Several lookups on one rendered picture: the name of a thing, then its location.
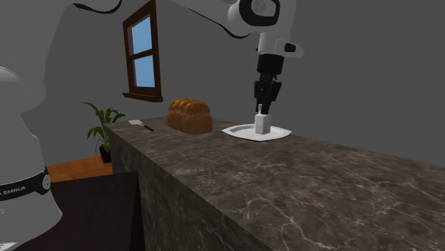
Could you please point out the green potted plant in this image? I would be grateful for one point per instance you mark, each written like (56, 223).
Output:
(104, 121)

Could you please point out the white square bottle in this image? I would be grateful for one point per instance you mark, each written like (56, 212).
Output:
(262, 124)

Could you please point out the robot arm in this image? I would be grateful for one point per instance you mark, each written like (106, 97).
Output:
(24, 146)

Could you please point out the white plate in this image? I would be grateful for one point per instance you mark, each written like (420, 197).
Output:
(243, 132)

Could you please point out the brown bread loaf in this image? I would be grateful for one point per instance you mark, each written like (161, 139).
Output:
(189, 116)

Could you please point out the brown framed window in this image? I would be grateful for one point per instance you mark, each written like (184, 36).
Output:
(143, 52)

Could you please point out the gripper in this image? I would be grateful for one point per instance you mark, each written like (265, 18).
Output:
(270, 64)

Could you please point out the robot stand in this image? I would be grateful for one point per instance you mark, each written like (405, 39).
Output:
(94, 212)

